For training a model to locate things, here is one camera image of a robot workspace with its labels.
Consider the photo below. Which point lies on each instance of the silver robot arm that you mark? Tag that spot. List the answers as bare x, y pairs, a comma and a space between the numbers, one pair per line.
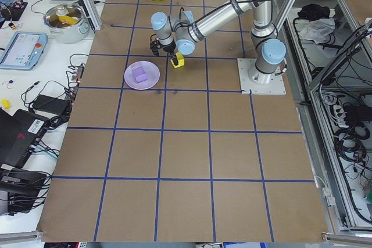
215, 21

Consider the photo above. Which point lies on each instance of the small yellow object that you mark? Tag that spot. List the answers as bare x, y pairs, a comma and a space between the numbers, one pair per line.
5, 103

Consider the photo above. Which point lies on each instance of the aluminium table edge bar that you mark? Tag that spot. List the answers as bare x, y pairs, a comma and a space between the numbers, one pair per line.
20, 235
348, 237

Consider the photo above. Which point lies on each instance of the V-shaped metal bar frame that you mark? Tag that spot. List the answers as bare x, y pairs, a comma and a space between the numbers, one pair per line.
334, 158

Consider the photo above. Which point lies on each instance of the white power strip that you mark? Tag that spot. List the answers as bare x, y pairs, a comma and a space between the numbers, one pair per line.
338, 114

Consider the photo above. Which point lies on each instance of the black crumpled cloth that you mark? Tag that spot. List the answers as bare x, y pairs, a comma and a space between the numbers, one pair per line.
314, 11

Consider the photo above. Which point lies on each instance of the purple plastic plate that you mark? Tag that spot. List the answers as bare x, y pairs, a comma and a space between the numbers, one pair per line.
151, 71

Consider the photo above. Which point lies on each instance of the steel pot with glass lid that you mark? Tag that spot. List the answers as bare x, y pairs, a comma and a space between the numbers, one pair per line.
67, 30

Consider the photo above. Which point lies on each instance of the black electronic device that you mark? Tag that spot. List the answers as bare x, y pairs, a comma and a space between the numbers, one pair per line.
23, 190

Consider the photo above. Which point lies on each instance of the black power strip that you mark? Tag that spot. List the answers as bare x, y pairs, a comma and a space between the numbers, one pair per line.
76, 73

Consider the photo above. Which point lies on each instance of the black computer with red logo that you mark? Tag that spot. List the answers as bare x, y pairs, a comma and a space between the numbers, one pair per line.
17, 137

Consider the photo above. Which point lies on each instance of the purple foam block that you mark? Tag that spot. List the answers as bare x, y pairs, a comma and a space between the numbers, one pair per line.
139, 75

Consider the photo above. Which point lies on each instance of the white crumpled cloth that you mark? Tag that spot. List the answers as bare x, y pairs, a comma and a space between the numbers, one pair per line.
318, 30

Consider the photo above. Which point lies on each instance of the yellow foam block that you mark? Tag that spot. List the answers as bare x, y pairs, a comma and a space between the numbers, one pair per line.
181, 61

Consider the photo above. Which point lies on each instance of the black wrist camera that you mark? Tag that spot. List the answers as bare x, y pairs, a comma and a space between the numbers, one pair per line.
155, 46

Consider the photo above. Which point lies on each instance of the black power adapter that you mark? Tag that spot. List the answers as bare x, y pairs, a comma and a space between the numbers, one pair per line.
50, 103

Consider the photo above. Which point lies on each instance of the black mat with electronics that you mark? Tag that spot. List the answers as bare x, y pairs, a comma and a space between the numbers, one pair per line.
17, 8

